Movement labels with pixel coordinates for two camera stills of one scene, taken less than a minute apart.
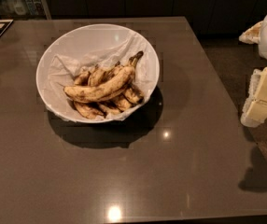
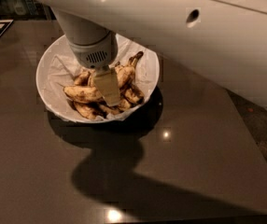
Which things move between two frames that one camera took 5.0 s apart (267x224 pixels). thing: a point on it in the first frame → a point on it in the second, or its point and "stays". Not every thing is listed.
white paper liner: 62,70 stays
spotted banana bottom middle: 116,105 stays
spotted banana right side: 133,94 stays
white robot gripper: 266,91 → 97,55
